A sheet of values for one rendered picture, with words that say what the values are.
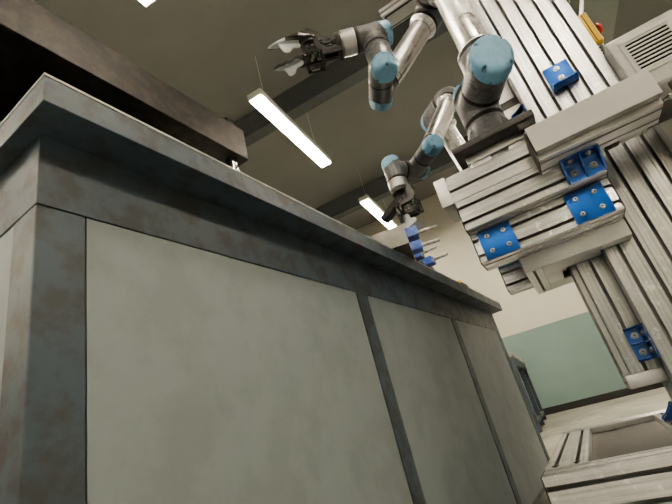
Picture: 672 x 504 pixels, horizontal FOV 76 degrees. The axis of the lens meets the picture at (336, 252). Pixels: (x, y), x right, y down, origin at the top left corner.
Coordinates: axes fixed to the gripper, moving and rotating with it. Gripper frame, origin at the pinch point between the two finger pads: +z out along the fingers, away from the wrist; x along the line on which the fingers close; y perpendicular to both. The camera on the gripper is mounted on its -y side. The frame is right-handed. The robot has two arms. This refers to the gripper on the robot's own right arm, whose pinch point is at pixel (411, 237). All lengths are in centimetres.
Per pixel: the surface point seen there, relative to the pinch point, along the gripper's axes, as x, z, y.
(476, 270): 626, -154, -100
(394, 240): -47, 19, 10
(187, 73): 99, -329, -205
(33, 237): -127, 37, 4
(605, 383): 639, 79, 11
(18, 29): -104, -82, -69
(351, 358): -73, 49, 4
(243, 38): 111, -329, -133
